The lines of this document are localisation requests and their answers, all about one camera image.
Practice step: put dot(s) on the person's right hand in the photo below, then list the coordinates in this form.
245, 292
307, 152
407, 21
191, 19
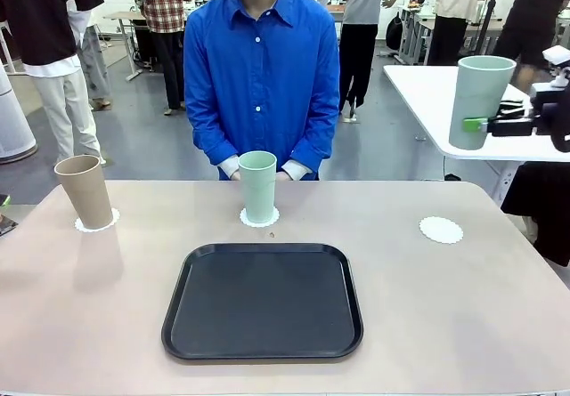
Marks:
236, 176

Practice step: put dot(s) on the grey background workbench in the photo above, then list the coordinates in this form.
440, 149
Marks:
418, 24

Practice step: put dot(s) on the dark object beside table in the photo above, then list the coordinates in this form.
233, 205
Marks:
5, 226

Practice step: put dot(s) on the black backpack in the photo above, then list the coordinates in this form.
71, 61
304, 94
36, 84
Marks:
394, 33

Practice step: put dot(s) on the tall tan cup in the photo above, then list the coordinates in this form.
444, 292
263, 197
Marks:
87, 196

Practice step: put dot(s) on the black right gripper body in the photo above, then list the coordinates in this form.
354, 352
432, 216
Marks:
554, 120

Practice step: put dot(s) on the black tripod pole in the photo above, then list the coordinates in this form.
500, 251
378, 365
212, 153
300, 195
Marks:
487, 18

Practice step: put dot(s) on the person's left forearm blue sleeve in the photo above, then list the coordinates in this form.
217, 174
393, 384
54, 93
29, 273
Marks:
309, 153

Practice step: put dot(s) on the wooden desk white legs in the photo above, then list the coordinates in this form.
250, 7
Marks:
127, 14

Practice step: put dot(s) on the person black top cream trousers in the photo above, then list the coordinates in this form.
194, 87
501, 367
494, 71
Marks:
40, 13

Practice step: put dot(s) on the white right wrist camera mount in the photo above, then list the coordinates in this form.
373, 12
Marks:
559, 54

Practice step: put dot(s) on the tall pale green cup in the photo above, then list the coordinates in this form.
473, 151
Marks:
476, 89
258, 191

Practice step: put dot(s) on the person's left hand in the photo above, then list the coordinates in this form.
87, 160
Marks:
281, 176

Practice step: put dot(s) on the person black shirt black shorts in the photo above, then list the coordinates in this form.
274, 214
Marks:
534, 4

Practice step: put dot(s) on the white table with legs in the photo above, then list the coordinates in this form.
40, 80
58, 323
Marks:
423, 93

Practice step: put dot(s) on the person's right forearm blue sleeve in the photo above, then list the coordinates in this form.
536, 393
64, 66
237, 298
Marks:
216, 153

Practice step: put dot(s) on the person in grey trousers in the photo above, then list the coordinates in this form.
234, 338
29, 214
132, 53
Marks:
95, 67

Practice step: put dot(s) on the white scalloped paper coaster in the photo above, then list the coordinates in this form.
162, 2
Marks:
441, 230
244, 219
79, 226

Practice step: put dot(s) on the white cylindrical air purifier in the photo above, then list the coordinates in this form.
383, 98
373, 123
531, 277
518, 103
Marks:
13, 124

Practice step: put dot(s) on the black plastic serving tray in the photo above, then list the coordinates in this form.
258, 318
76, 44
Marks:
267, 307

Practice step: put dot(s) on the person in blue shirt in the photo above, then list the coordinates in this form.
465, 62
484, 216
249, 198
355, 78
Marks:
263, 80

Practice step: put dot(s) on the person in black clothes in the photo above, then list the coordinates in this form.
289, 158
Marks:
543, 209

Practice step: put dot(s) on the person in plaid shirt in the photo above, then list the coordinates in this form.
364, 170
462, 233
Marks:
167, 4

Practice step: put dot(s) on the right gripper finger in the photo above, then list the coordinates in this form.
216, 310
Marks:
512, 128
514, 107

